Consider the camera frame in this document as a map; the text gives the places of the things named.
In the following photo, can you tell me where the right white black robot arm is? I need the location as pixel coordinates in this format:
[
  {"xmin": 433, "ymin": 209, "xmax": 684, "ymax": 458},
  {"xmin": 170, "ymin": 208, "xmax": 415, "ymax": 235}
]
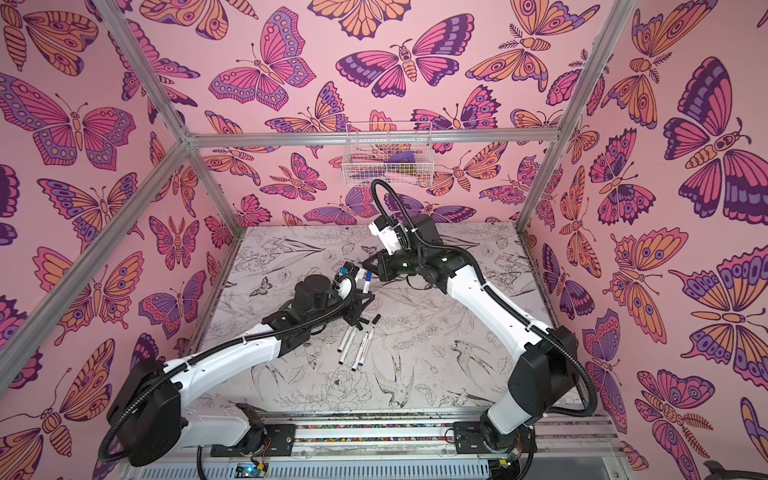
[{"xmin": 364, "ymin": 215, "xmax": 598, "ymax": 451}]

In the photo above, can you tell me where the white marker pen blue tip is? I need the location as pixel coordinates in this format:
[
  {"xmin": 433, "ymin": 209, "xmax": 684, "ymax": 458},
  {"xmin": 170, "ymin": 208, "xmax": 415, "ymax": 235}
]
[{"xmin": 356, "ymin": 269, "xmax": 371, "ymax": 294}]

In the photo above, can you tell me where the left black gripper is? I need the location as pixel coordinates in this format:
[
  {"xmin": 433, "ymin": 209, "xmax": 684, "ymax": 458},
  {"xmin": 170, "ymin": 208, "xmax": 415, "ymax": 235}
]
[{"xmin": 303, "ymin": 286, "xmax": 375, "ymax": 334}]

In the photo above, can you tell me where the small green circuit board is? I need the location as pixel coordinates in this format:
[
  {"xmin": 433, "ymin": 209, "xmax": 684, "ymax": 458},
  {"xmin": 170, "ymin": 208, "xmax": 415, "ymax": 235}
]
[{"xmin": 235, "ymin": 462, "xmax": 267, "ymax": 479}]

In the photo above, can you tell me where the white wire basket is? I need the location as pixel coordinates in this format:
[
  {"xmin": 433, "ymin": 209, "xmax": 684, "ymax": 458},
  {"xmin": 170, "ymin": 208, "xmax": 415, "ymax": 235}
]
[{"xmin": 340, "ymin": 121, "xmax": 435, "ymax": 188}]

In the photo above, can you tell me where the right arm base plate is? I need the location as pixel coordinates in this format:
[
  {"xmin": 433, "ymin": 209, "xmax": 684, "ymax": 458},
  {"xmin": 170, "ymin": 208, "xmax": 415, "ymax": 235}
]
[{"xmin": 451, "ymin": 421, "xmax": 538, "ymax": 455}]

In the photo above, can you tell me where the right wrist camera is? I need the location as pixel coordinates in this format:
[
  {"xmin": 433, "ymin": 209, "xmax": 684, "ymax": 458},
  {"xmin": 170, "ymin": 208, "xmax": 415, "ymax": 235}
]
[{"xmin": 369, "ymin": 216, "xmax": 403, "ymax": 255}]

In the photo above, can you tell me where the aluminium rail base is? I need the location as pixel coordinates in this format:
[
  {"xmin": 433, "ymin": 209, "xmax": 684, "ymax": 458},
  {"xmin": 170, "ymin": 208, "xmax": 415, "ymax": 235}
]
[{"xmin": 114, "ymin": 412, "xmax": 635, "ymax": 479}]

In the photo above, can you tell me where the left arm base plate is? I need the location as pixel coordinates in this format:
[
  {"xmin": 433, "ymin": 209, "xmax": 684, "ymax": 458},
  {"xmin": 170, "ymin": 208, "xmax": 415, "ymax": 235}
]
[{"xmin": 210, "ymin": 424, "xmax": 297, "ymax": 458}]

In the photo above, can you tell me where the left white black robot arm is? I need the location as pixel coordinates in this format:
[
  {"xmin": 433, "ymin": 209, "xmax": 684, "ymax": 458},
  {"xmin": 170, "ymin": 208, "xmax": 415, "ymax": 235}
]
[{"xmin": 97, "ymin": 273, "xmax": 375, "ymax": 467}]

